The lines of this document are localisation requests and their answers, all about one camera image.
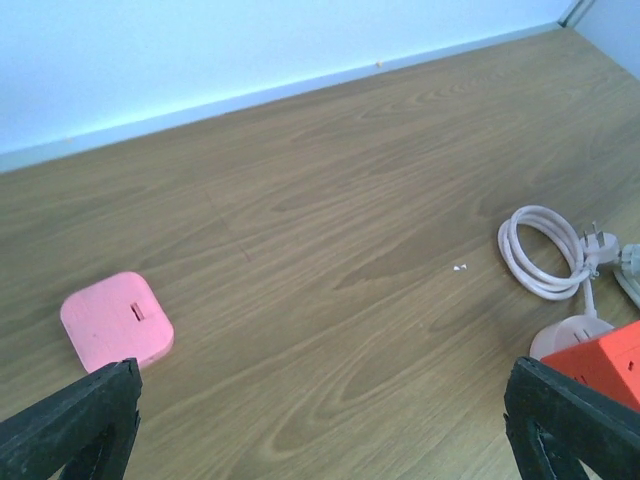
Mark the pink round power socket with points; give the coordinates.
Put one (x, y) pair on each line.
(567, 333)

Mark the pink square plug adapter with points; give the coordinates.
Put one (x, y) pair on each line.
(114, 319)

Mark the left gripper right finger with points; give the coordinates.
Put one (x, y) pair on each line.
(557, 426)

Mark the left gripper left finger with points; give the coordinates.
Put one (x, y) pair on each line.
(84, 431)

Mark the red cube socket adapter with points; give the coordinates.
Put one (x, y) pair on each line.
(608, 364)

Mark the white power strip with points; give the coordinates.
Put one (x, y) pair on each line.
(627, 271)

